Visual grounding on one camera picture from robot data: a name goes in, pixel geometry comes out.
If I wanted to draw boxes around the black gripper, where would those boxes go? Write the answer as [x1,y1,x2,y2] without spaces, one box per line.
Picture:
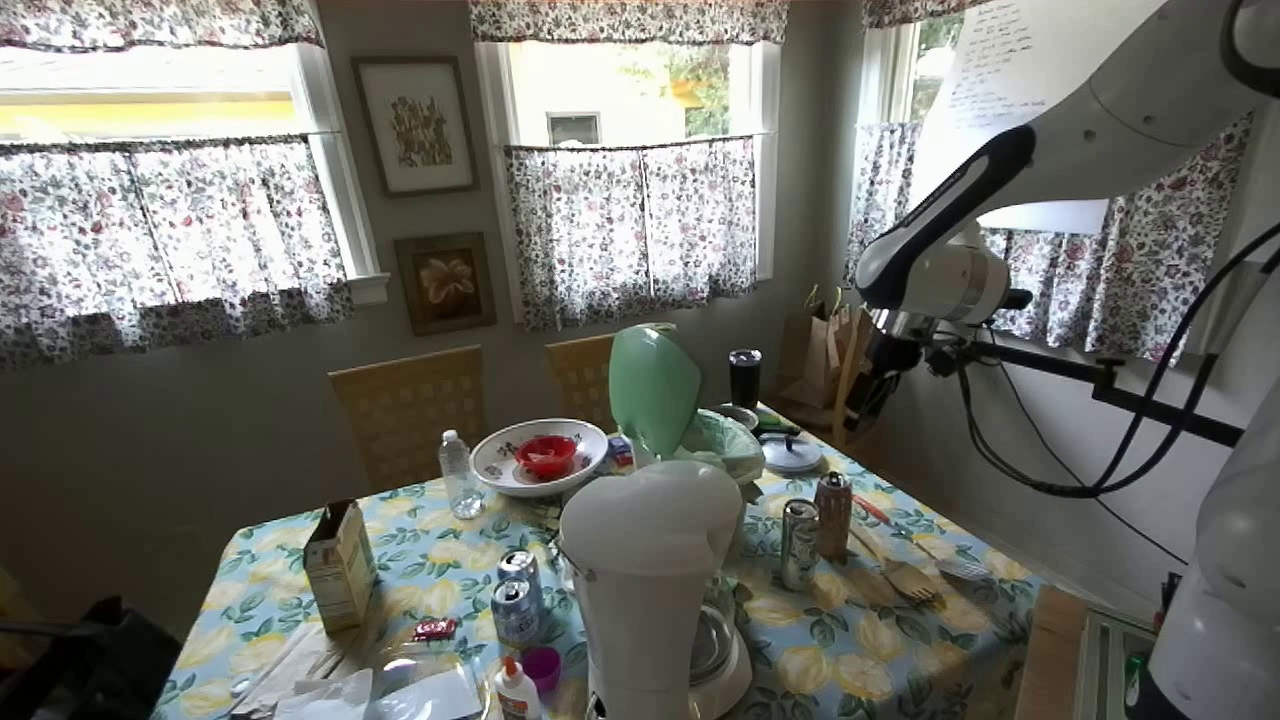
[847,336,918,423]

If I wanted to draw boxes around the orange soda can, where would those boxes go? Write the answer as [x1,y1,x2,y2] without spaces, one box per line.
[817,471,851,561]

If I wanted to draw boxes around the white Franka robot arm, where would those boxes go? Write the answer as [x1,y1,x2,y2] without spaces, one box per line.
[844,0,1280,421]

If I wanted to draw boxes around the silver soda can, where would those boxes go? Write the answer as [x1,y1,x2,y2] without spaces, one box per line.
[780,502,821,587]

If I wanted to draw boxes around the side wooden chair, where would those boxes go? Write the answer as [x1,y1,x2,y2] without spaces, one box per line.
[776,300,871,446]

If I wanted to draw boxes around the round grey lid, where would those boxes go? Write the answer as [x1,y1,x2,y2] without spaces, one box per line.
[758,434,825,477]

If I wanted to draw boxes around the black tumbler cup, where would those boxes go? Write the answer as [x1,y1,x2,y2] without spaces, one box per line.
[726,347,763,407]

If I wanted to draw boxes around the wooden spoon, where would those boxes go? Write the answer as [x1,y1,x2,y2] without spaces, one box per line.
[851,527,940,605]

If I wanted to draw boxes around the lemon print tablecloth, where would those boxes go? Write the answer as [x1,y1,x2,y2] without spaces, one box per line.
[156,457,1039,720]

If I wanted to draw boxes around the right floral curtain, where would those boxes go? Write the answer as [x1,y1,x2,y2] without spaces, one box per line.
[851,111,1259,372]

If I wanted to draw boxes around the floral curtain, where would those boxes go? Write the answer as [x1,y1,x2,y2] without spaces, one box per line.
[851,111,1259,372]
[503,138,763,329]
[0,138,350,368]

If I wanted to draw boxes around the middle floral curtain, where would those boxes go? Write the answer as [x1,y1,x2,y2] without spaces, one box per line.
[503,138,763,329]

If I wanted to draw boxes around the white coffee maker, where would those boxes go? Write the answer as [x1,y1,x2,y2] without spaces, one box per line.
[561,460,753,720]

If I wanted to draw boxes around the small blue white jar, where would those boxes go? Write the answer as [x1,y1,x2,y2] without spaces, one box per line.
[492,554,545,648]

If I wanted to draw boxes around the clear plastic bottle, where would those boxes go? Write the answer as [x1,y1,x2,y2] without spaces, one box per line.
[440,430,482,520]

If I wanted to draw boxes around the lower framed picture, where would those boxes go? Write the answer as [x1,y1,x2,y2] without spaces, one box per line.
[394,231,497,336]

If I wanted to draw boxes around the framed picture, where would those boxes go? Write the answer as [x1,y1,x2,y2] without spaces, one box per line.
[394,231,497,336]
[357,56,475,196]

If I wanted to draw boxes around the purple small cup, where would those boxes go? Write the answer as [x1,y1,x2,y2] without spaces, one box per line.
[521,648,562,696]

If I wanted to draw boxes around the left wooden chair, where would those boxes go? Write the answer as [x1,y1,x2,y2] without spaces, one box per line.
[329,345,488,489]

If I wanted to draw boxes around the white glue bottle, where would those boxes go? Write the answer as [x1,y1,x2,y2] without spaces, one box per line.
[497,658,545,720]

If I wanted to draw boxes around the upper framed picture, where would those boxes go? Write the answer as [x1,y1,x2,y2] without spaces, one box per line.
[357,56,475,196]

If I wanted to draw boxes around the small red item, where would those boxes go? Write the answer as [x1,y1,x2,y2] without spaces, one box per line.
[413,615,460,641]

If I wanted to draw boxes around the brown carton box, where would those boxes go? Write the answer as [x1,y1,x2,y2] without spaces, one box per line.
[302,502,380,638]

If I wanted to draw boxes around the left floral curtain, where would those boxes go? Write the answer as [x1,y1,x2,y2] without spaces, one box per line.
[0,138,350,368]

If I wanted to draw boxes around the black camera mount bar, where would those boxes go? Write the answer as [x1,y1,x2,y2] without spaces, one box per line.
[925,339,1241,450]

